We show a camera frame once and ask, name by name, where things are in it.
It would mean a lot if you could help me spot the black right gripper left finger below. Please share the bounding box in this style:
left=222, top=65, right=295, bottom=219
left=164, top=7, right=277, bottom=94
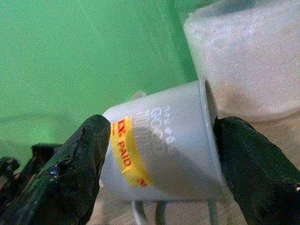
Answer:
left=0, top=114, right=111, bottom=225

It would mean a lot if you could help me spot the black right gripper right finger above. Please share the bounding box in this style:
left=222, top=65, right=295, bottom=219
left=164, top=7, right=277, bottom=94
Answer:
left=213, top=116, right=300, bottom=225

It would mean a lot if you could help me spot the white mug with yellow sticker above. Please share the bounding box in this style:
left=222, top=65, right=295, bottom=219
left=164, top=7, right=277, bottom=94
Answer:
left=99, top=79, right=230, bottom=225

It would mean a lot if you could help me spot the frosted white plastic container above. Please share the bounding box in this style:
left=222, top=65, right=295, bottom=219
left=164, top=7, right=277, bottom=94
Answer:
left=183, top=0, right=300, bottom=123

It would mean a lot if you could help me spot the green plastic tub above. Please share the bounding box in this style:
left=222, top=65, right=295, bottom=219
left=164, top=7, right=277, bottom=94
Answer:
left=0, top=0, right=199, bottom=153

